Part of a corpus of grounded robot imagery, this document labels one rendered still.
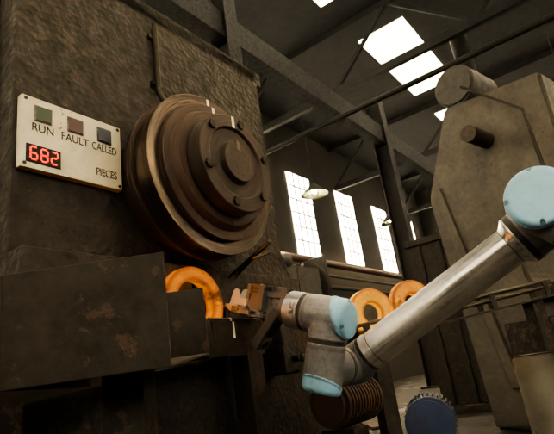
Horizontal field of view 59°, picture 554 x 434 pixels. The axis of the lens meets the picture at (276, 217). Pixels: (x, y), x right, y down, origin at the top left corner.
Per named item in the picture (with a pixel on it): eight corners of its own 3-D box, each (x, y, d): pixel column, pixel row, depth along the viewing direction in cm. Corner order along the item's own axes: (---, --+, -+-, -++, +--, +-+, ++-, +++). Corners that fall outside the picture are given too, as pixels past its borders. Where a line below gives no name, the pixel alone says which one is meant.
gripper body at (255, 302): (264, 284, 131) (301, 289, 124) (260, 317, 130) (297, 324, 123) (245, 282, 125) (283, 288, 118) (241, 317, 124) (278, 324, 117)
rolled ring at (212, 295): (182, 251, 120) (173, 255, 122) (155, 317, 108) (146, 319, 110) (231, 292, 129) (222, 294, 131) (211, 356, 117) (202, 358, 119)
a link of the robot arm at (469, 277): (557, 185, 109) (336, 355, 131) (550, 170, 99) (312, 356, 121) (598, 224, 103) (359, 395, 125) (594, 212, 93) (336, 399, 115)
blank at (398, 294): (382, 286, 161) (386, 284, 158) (420, 277, 167) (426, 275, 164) (395, 333, 157) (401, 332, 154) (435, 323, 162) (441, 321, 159)
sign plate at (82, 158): (15, 168, 106) (17, 96, 112) (117, 193, 127) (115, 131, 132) (20, 164, 105) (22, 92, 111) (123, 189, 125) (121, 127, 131)
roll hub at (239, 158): (191, 206, 119) (182, 106, 128) (264, 224, 141) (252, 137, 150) (208, 199, 116) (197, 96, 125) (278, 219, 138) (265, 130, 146)
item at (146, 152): (134, 250, 114) (126, 77, 129) (261, 268, 151) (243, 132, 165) (152, 243, 111) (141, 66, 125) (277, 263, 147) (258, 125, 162)
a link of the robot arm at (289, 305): (314, 330, 120) (290, 331, 113) (297, 327, 123) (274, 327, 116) (317, 294, 121) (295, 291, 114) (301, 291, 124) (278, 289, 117)
